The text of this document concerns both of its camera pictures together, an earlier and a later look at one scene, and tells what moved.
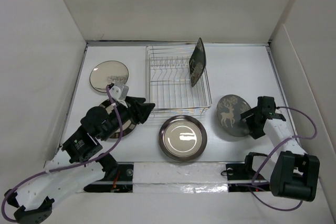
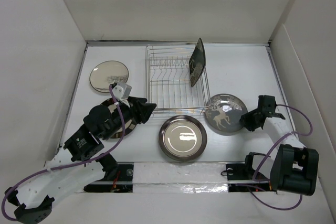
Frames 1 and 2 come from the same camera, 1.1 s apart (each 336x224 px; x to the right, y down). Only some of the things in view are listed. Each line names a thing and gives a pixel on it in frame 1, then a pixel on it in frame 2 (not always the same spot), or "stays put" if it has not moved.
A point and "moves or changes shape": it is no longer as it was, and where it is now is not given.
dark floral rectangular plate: (197, 62) stays put
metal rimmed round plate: (182, 138) stays put
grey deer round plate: (229, 108) moves or changes shape
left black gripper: (137, 108) stays put
